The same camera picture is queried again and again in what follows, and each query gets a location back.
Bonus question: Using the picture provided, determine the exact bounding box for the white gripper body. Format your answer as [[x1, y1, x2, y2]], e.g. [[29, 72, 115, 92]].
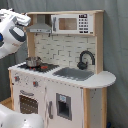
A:
[[13, 12, 31, 26]]

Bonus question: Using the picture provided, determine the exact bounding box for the white toy microwave door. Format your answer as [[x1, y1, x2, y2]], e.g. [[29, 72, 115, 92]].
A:
[[51, 14, 79, 34]]

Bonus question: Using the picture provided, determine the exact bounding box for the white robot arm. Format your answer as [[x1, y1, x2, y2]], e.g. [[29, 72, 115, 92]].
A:
[[0, 9, 44, 128]]

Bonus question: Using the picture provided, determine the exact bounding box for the wooden toy kitchen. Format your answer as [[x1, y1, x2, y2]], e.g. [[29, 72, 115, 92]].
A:
[[9, 10, 116, 128]]

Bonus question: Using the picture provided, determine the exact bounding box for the grey range hood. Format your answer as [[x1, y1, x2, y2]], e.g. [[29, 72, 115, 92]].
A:
[[26, 14, 52, 33]]

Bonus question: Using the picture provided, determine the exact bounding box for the silver toy pot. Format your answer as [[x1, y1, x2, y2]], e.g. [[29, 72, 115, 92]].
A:
[[26, 57, 41, 67]]

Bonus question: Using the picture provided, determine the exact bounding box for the black toy stovetop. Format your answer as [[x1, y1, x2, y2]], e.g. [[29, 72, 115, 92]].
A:
[[20, 63, 57, 73]]

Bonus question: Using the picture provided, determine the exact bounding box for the red left stove knob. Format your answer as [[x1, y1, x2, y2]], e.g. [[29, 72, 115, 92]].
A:
[[14, 76, 20, 82]]

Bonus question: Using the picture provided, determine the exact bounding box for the red stove knob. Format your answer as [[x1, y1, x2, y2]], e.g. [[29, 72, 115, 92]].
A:
[[14, 76, 20, 82], [33, 81, 38, 87]]

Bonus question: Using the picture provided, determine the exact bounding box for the red right stove knob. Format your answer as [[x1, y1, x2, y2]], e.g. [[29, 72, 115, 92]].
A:
[[33, 81, 38, 87]]

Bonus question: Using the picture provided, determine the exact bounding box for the grey toy sink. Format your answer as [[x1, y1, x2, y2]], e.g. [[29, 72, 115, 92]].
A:
[[53, 67, 93, 81]]

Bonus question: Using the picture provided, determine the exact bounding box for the black toy faucet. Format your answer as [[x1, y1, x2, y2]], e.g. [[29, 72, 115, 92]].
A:
[[77, 50, 95, 70]]

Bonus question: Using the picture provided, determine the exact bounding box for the toy oven door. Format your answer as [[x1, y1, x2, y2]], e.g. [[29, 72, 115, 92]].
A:
[[19, 90, 38, 114]]

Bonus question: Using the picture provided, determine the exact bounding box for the grey cupboard door handle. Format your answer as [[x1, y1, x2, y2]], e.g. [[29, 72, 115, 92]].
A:
[[48, 101, 53, 119]]

